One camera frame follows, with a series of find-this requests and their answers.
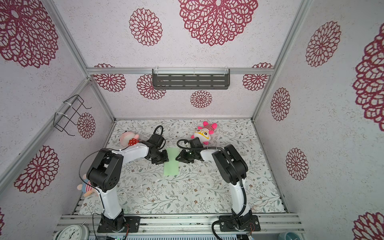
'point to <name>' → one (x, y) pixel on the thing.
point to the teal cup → (289, 235)
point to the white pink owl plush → (204, 133)
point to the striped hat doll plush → (87, 188)
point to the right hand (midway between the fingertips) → (176, 157)
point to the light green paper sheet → (172, 166)
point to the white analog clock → (73, 232)
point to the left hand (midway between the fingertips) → (166, 162)
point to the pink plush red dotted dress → (128, 138)
